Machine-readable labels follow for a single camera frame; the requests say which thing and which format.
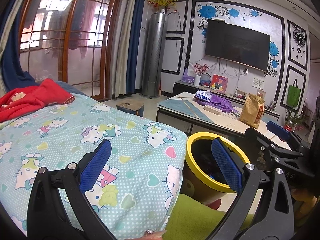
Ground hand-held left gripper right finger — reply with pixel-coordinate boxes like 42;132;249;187
207;137;294;240

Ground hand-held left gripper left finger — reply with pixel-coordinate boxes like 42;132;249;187
26;139;118;240

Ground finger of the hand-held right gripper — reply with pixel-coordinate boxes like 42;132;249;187
244;127;277;155
266;121;312;153

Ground black bin with yellow rim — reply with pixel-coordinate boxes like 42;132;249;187
184;131;253;205

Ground person's right hand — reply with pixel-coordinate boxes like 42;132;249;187
290;187;319;222

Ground person's left hand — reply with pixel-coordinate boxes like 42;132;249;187
143;229;168;238

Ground green potted plant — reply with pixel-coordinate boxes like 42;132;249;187
284;106;309;132

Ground brown paper bag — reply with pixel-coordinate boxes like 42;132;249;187
239;93;265;129

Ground cat print blanket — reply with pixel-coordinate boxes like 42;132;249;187
0;94;188;240

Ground green tote bag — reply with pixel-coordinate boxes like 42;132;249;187
287;78;303;112

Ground white paper note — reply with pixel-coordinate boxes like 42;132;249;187
252;77;265;89

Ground purple cloth bag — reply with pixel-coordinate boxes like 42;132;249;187
193;92;242;113

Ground white power strip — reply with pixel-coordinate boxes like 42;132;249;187
204;104;222;115

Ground person's green trousers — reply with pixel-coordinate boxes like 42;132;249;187
170;194;250;240

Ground colourful portrait painting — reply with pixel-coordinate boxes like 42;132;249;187
209;74;229;92

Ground white and blue tissue pack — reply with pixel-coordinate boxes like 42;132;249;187
194;90;212;100

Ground blue box stool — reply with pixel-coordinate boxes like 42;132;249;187
116;99;145;117

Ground marble top coffee table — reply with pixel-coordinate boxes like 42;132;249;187
156;91;288;145

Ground round sand picture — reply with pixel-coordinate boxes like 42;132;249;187
200;72;212;87

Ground white vase with red berries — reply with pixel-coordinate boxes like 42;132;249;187
192;63;210;83

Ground red flowered garment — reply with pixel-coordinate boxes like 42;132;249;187
0;78;75;123

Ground beige curtain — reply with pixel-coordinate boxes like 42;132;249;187
0;0;34;63
111;0;140;99

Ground blue curtain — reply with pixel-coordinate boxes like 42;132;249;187
125;0;148;95
0;0;38;93

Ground grey cylindrical air conditioner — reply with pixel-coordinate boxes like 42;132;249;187
139;12;168;98

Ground pink hanging garment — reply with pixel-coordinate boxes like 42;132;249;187
80;0;95;60

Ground dark hanging garment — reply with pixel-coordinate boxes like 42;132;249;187
67;0;84;50

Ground wooden framed glass door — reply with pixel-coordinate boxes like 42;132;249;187
19;0;125;99

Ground yellow artificial flowers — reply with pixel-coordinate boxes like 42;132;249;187
146;0;177;8

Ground black wall television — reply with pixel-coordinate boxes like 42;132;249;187
204;19;271;72

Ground black wall clock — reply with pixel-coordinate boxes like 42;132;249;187
293;29;306;48

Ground blue flower wall decal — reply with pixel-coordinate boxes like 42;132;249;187
196;2;280;78

